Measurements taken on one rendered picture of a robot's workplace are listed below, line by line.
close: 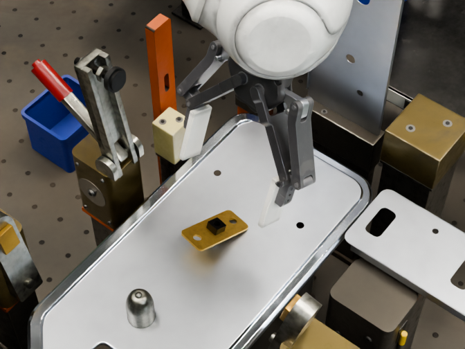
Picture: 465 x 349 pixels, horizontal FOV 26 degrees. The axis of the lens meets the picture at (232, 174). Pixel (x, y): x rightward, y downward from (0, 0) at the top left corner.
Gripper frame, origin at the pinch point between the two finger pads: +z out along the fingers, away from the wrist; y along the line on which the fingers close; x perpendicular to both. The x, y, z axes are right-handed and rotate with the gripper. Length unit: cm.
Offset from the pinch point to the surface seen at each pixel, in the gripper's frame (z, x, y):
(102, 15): 25, 38, -68
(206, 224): 7.5, -0.5, -1.2
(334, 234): 6.2, 11.3, 9.2
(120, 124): -0.9, -5.6, -13.5
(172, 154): 5.3, 2.5, -11.6
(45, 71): -3.4, -9.7, -23.5
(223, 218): 7.5, 2.2, -1.0
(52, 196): 36, 9, -40
